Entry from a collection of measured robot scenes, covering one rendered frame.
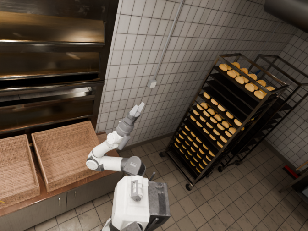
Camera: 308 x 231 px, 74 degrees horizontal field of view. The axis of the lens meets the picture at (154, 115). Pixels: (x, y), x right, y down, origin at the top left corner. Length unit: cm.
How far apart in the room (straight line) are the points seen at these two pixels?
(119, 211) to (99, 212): 148
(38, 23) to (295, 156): 449
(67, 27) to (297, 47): 379
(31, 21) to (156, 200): 133
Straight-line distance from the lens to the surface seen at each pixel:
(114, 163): 137
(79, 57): 181
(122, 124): 119
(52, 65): 176
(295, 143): 470
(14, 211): 210
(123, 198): 121
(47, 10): 158
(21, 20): 160
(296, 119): 458
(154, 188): 128
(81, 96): 203
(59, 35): 165
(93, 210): 267
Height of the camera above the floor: 246
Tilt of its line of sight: 39 degrees down
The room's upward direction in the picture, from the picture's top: 23 degrees clockwise
